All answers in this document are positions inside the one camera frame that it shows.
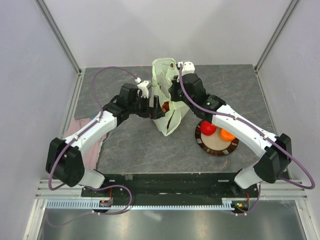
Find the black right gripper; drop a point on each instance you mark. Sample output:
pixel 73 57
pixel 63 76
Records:
pixel 173 89

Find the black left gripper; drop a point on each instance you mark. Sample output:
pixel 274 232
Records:
pixel 154 112

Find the green avocado print plastic bag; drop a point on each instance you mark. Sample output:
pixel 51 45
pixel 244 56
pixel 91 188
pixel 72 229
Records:
pixel 163 72

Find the small red yellow fruits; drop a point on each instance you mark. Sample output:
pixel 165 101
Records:
pixel 165 107

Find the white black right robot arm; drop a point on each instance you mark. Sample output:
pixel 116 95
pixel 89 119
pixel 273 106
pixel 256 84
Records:
pixel 273 150

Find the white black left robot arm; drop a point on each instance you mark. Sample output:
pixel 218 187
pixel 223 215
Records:
pixel 65 156

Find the red apple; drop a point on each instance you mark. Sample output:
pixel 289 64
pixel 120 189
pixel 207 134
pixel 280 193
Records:
pixel 207 128

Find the dark round fruit plate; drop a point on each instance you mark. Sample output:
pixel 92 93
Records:
pixel 213 144

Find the orange fruit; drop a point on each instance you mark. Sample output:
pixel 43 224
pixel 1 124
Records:
pixel 226 136

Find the pink folded cloth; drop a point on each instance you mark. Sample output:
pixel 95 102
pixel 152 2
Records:
pixel 90 142

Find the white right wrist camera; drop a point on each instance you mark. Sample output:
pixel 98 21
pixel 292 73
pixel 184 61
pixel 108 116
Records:
pixel 184 68

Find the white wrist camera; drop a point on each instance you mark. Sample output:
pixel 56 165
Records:
pixel 184 68
pixel 144 87

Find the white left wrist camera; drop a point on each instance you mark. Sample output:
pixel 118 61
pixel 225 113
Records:
pixel 144 87

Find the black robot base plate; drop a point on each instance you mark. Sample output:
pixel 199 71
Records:
pixel 172 188

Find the light blue cable duct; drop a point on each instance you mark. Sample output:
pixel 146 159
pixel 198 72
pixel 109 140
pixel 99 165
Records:
pixel 97 204

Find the aluminium frame post right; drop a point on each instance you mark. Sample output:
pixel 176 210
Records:
pixel 277 33

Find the aluminium frame post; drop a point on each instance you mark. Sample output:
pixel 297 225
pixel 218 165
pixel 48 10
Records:
pixel 58 34
pixel 277 33

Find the aluminium frame post left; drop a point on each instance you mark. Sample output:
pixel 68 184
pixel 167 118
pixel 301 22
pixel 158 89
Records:
pixel 58 34

